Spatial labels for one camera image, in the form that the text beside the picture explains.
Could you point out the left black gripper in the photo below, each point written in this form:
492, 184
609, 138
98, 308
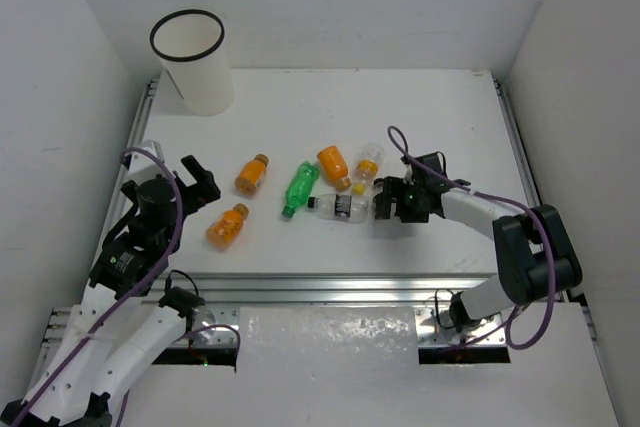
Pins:
198, 187

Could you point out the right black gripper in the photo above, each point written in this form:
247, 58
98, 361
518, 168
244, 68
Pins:
394, 187

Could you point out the clear bottle orange label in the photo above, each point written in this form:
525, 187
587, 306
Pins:
368, 162

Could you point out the clear bottle black label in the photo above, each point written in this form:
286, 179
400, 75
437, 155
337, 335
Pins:
346, 208

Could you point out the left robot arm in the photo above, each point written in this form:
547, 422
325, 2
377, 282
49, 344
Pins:
89, 375

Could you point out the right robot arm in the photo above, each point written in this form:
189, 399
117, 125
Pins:
534, 254

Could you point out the white cylindrical bin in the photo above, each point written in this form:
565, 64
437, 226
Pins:
191, 46

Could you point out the yellow bottle cap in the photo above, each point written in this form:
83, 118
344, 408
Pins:
358, 189

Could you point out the green plastic bottle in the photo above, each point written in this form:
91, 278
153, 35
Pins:
300, 188

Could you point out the white foam pad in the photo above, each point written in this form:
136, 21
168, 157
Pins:
349, 337

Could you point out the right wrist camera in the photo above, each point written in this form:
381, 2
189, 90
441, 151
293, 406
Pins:
409, 174

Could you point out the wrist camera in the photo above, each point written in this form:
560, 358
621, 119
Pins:
409, 174
144, 157

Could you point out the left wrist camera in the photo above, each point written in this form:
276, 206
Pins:
144, 157

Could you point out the aluminium frame rail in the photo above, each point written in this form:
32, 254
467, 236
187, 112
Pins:
289, 115

